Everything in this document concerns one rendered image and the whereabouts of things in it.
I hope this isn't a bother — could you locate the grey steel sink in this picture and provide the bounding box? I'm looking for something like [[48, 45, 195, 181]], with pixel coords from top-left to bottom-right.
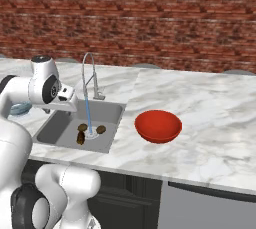
[[32, 98, 127, 155]]

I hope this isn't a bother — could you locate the grey dishwasher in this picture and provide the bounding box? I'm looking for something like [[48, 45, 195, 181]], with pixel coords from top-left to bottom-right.
[[156, 180, 256, 229]]

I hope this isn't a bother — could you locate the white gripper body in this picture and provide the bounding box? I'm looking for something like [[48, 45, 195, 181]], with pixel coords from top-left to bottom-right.
[[42, 91, 80, 114]]

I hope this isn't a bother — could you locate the pale blue bowl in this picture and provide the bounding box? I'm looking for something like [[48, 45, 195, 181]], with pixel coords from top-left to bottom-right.
[[9, 102, 34, 117]]

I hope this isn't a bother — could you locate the grey stool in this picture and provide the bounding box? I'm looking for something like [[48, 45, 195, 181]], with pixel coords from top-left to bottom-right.
[[222, 68, 256, 76], [54, 57, 80, 64], [131, 62, 162, 70]]

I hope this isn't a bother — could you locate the blue water stream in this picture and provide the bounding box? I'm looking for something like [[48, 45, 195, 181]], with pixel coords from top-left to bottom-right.
[[85, 97, 95, 138]]

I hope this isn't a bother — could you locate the dark cabinet run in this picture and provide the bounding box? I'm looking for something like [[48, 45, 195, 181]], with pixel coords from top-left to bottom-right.
[[21, 158, 164, 229]]

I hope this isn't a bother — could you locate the red bowl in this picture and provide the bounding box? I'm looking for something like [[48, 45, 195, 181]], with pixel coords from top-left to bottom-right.
[[134, 109, 184, 145]]

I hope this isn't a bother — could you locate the brown kiwi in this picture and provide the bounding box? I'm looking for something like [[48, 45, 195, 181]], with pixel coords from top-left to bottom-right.
[[77, 123, 89, 133], [95, 125, 107, 135]]

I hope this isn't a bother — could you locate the brown sweet potato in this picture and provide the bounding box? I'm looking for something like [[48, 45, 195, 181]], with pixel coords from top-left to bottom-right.
[[76, 131, 86, 146]]

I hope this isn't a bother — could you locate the silver sink faucet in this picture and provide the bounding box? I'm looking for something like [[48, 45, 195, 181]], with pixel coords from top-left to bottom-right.
[[81, 51, 107, 102]]

